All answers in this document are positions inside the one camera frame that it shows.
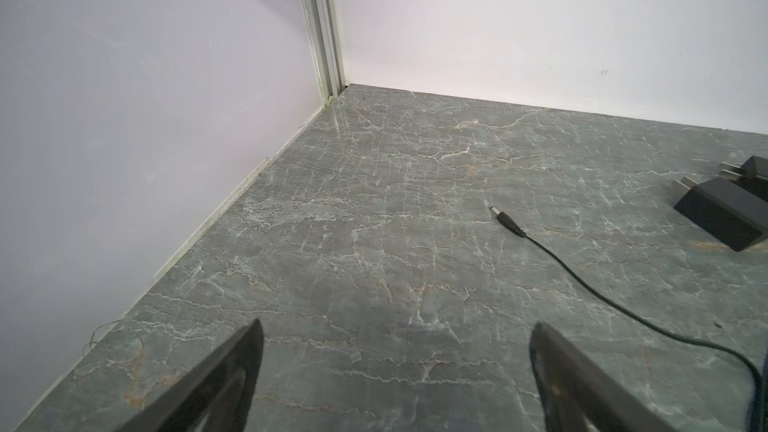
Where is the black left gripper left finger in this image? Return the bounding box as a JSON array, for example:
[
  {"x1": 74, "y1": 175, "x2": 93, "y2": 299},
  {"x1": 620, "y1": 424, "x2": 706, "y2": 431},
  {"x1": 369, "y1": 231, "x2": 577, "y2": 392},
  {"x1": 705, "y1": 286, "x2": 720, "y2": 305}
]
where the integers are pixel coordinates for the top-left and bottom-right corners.
[{"x1": 119, "y1": 319, "x2": 264, "y2": 431}]

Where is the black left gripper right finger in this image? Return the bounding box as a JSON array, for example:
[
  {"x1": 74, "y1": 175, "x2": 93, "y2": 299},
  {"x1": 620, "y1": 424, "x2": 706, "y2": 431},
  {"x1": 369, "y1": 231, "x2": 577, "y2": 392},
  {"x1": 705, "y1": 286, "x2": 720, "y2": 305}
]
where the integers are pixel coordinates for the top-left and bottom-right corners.
[{"x1": 529, "y1": 322, "x2": 673, "y2": 431}]

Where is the black power cable with plug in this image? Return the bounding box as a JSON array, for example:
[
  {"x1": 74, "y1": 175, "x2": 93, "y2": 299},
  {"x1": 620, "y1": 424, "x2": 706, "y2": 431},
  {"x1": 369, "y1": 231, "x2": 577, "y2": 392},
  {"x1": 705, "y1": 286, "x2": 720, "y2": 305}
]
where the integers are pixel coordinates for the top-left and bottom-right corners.
[{"x1": 490, "y1": 206, "x2": 768, "y2": 432}]

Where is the black power adapter near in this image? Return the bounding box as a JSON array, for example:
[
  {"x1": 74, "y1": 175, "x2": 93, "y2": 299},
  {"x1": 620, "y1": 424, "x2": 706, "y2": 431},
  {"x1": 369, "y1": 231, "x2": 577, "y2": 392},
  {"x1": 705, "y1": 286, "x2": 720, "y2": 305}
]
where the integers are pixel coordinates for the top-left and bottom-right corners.
[{"x1": 673, "y1": 177, "x2": 767, "y2": 252}]

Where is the black power adapter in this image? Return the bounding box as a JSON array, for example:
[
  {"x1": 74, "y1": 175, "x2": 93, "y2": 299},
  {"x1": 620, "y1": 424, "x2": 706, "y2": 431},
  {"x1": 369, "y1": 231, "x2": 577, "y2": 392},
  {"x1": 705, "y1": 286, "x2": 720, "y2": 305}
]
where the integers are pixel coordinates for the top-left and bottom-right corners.
[
  {"x1": 718, "y1": 155, "x2": 768, "y2": 201},
  {"x1": 673, "y1": 177, "x2": 767, "y2": 252}
]

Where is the black power adapter far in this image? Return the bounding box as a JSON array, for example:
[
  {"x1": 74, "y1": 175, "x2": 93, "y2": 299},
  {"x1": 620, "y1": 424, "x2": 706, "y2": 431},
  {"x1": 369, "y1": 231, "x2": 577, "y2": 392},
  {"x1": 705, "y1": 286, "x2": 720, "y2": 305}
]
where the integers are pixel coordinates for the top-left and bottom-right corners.
[{"x1": 718, "y1": 155, "x2": 768, "y2": 201}]

